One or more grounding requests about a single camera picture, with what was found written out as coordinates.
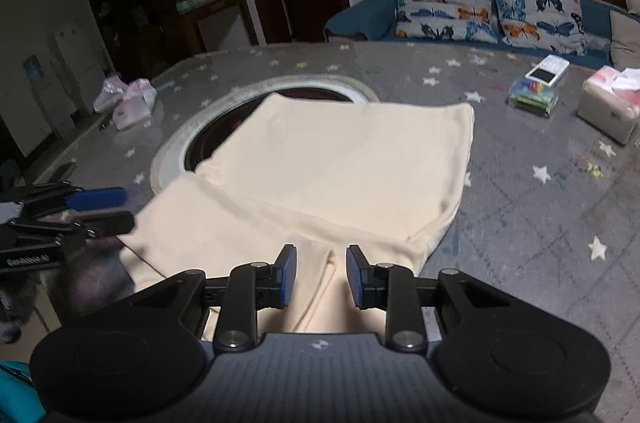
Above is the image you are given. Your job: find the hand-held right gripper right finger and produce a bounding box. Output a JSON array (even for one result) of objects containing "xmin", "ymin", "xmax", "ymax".
[{"xmin": 346, "ymin": 244, "xmax": 516, "ymax": 354}]

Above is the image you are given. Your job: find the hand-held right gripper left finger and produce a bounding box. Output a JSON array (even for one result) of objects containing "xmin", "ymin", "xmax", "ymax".
[{"xmin": 127, "ymin": 244, "xmax": 298, "ymax": 354}]

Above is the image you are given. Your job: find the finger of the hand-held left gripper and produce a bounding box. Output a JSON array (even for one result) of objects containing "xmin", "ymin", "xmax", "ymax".
[
  {"xmin": 12, "ymin": 211, "xmax": 136, "ymax": 244},
  {"xmin": 22, "ymin": 184, "xmax": 128, "ymax": 216}
]

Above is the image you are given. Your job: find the cream fleece garment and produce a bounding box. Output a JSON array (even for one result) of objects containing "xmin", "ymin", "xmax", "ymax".
[{"xmin": 120, "ymin": 94, "xmax": 476, "ymax": 336}]

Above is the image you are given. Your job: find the white appliance with blue sticker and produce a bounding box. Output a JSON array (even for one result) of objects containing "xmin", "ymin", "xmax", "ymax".
[{"xmin": 20, "ymin": 53, "xmax": 76, "ymax": 141}]

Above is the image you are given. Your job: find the black round induction cooker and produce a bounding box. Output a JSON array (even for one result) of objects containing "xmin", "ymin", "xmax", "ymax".
[{"xmin": 150, "ymin": 75, "xmax": 383, "ymax": 194}]

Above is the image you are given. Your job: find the white refrigerator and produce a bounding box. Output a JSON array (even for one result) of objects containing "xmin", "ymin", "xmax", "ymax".
[{"xmin": 50, "ymin": 19, "xmax": 111, "ymax": 104}]

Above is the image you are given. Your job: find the grey star-print tablecloth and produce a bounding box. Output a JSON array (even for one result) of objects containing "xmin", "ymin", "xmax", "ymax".
[{"xmin": 65, "ymin": 40, "xmax": 640, "ymax": 423}]

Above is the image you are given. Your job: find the wooden side table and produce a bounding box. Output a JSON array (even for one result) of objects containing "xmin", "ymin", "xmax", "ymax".
[{"xmin": 165, "ymin": 0, "xmax": 261, "ymax": 54}]

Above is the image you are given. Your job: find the clear box of coloured bits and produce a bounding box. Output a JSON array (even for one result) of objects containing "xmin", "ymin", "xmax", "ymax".
[{"xmin": 508, "ymin": 78, "xmax": 560, "ymax": 118}]

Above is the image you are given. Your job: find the blue sofa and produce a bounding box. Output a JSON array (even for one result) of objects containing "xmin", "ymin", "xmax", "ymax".
[{"xmin": 324, "ymin": 0, "xmax": 640, "ymax": 68}]

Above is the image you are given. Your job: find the long butterfly print pillow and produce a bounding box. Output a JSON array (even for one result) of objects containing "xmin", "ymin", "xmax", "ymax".
[{"xmin": 395, "ymin": 0, "xmax": 501, "ymax": 44}]

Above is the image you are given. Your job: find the white handheld device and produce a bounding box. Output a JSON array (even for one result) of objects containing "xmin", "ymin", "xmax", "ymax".
[{"xmin": 525, "ymin": 54, "xmax": 571, "ymax": 86}]

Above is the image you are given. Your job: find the white tissue box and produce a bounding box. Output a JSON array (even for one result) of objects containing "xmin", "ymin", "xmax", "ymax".
[{"xmin": 577, "ymin": 65, "xmax": 640, "ymax": 146}]

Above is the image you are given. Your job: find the square butterfly print pillow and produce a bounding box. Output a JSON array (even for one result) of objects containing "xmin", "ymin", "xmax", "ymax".
[{"xmin": 492, "ymin": 0, "xmax": 588, "ymax": 56}]

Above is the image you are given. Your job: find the plain grey pillow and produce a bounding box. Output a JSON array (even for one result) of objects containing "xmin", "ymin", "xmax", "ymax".
[{"xmin": 609, "ymin": 10, "xmax": 640, "ymax": 71}]

